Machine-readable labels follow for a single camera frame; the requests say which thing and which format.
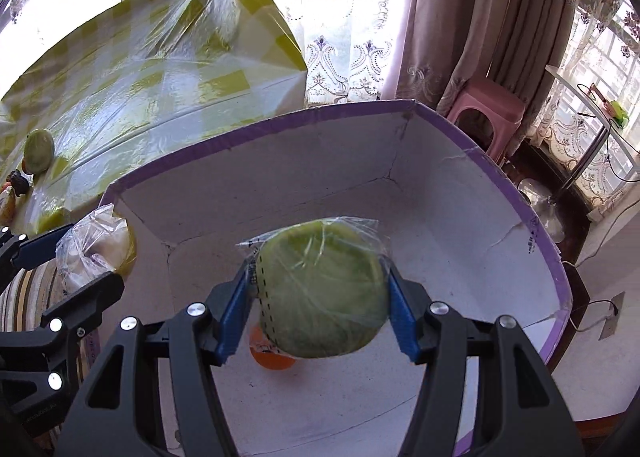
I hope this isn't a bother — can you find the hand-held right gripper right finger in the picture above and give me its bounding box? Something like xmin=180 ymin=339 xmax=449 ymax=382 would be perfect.
xmin=382 ymin=262 xmax=586 ymax=457

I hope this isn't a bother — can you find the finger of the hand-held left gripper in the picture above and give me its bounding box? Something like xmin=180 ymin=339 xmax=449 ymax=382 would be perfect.
xmin=0 ymin=271 xmax=126 ymax=420
xmin=0 ymin=223 xmax=76 ymax=288

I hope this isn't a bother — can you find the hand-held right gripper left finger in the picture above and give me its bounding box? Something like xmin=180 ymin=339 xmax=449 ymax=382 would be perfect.
xmin=57 ymin=259 xmax=257 ymax=457

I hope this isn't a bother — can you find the clear plastic bag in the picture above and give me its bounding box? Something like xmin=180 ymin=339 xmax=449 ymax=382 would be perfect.
xmin=55 ymin=203 xmax=137 ymax=296

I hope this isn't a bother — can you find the white cardboard box purple rim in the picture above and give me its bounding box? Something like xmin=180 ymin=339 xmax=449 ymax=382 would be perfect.
xmin=97 ymin=99 xmax=573 ymax=457

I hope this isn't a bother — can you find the striped cushion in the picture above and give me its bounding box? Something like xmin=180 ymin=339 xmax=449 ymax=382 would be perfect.
xmin=0 ymin=264 xmax=103 ymax=388

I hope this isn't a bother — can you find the orange fruit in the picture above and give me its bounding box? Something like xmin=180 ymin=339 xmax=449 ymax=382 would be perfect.
xmin=248 ymin=322 xmax=299 ymax=372

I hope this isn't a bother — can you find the small dark fruit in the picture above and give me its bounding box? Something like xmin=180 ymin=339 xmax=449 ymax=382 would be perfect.
xmin=7 ymin=169 xmax=34 ymax=198

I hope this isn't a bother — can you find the yellow checked tablecloth table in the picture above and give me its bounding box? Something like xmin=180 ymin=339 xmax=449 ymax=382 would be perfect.
xmin=0 ymin=0 xmax=309 ymax=238

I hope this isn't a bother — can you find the metal floor socket plate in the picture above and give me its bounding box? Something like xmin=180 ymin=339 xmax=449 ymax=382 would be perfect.
xmin=597 ymin=291 xmax=626 ymax=341

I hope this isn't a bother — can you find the pink plastic stool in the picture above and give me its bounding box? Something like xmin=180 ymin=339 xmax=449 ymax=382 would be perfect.
xmin=445 ymin=77 xmax=527 ymax=168

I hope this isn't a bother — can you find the glass side table metal stand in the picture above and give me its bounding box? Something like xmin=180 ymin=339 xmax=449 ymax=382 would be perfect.
xmin=520 ymin=64 xmax=640 ymax=244

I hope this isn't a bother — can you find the small green object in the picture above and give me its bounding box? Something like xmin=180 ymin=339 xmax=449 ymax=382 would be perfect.
xmin=607 ymin=99 xmax=630 ymax=128

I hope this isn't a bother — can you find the white lace sheer curtain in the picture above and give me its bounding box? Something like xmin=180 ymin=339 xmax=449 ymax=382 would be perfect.
xmin=135 ymin=0 xmax=423 ymax=108

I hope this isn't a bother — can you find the brown patterned curtain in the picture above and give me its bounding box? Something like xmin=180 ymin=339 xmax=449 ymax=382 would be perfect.
xmin=382 ymin=0 xmax=582 ymax=110

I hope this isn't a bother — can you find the white cable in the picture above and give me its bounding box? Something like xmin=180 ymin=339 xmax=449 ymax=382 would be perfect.
xmin=561 ymin=257 xmax=621 ymax=334

